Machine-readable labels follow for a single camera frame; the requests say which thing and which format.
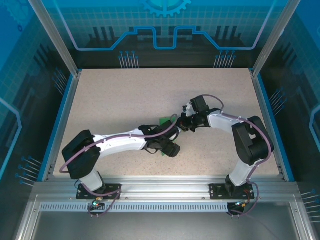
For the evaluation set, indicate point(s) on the green paper sheet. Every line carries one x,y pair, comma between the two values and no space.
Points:
163,121

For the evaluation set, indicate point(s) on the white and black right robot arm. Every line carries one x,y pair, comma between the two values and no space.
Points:
220,122

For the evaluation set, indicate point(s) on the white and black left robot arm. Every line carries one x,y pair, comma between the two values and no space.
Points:
120,145

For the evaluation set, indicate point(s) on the aluminium mounting beam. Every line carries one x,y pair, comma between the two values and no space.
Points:
165,187

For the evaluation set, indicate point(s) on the blue right base strip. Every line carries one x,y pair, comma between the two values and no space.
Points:
270,112

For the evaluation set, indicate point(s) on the blue base strip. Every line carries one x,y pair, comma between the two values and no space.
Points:
57,125
270,112

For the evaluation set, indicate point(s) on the grey metal bottom tray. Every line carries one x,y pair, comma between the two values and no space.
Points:
162,225

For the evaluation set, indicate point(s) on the blue left base strip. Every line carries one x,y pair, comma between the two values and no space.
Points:
57,125

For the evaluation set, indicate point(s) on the aluminium right side rail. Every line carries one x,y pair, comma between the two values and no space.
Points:
258,95

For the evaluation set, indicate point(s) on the aluminium rail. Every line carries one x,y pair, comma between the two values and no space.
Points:
72,95
258,95

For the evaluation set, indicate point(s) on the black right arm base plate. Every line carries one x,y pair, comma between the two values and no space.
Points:
216,192

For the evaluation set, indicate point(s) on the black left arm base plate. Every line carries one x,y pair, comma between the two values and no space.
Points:
112,187

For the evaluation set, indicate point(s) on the aluminium left side rail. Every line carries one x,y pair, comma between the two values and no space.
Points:
72,95

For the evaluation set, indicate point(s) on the aluminium right frame post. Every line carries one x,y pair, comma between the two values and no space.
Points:
273,37

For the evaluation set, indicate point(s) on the aluminium frame post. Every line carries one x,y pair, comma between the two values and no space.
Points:
61,42
273,37

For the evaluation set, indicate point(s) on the aluminium left frame post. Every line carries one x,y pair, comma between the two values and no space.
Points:
61,42

